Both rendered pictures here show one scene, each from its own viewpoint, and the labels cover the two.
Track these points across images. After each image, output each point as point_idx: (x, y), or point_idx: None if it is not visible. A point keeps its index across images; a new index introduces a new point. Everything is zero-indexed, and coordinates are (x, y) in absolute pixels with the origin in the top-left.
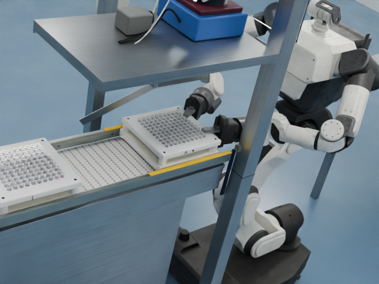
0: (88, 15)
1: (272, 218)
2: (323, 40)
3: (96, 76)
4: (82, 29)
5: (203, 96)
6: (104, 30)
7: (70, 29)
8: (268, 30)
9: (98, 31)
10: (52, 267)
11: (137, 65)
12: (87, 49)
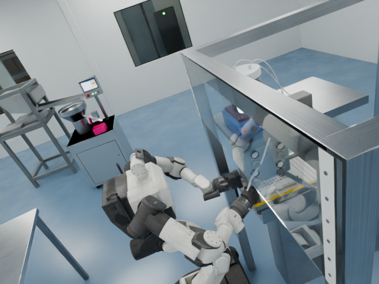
0: (333, 108)
1: None
2: (149, 167)
3: (316, 77)
4: (333, 97)
5: (239, 196)
6: (318, 100)
7: (340, 94)
8: (166, 205)
9: (322, 98)
10: None
11: (296, 87)
12: (325, 87)
